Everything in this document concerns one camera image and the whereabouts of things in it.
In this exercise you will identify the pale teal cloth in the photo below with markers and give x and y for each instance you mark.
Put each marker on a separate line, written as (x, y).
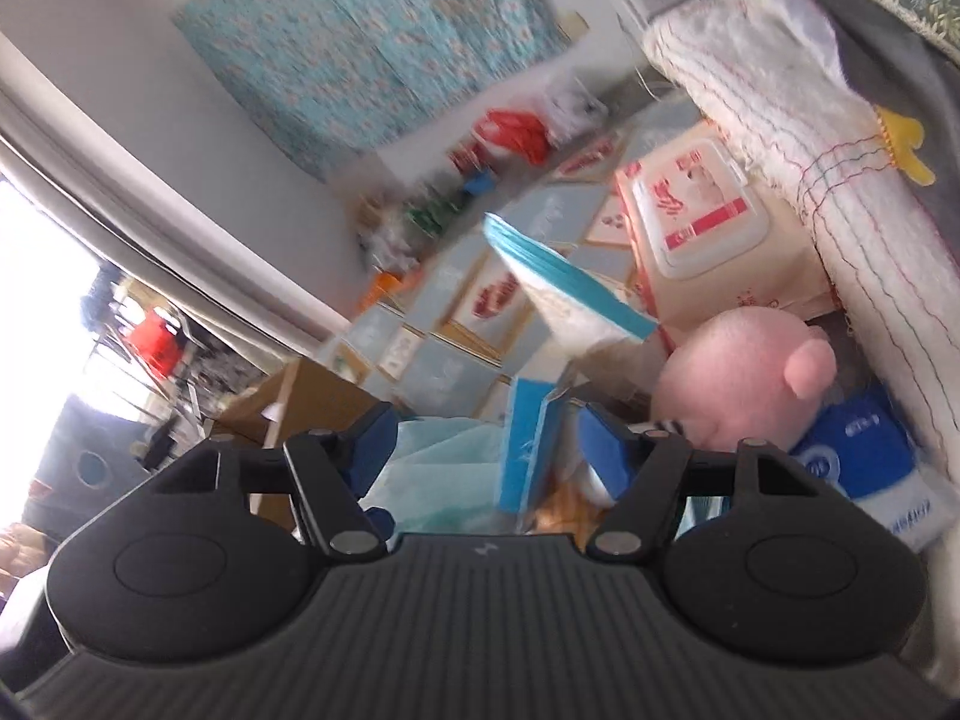
(442, 472)

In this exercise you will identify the teal floral cloth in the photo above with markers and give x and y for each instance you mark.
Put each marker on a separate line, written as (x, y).
(360, 37)

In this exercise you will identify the white bag with blue edge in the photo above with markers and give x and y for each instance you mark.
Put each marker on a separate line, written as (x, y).
(570, 300)

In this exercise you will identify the blue tissue pack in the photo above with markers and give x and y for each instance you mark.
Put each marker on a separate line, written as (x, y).
(870, 457)

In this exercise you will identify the red plastic bag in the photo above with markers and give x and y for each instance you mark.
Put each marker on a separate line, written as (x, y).
(517, 131)

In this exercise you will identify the light blue packet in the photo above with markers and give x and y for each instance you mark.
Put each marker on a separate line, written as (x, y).
(525, 450)

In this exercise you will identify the grey cloth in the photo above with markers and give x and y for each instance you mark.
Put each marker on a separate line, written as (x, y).
(922, 75)

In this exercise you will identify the white water dispenser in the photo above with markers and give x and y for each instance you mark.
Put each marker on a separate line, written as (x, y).
(664, 0)

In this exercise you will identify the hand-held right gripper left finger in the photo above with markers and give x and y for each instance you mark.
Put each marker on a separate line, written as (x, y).
(375, 446)

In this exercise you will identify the cardboard box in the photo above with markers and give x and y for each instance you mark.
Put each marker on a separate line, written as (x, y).
(315, 397)

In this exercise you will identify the pink plush pig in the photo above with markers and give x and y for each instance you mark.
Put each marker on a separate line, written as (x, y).
(735, 367)

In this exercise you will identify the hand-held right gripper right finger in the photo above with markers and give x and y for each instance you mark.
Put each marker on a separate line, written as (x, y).
(607, 450)

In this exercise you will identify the printed tablecloth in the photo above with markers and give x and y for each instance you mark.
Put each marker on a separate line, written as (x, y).
(450, 270)

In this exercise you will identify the red and white wipes pack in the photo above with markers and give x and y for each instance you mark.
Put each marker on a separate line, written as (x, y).
(705, 202)

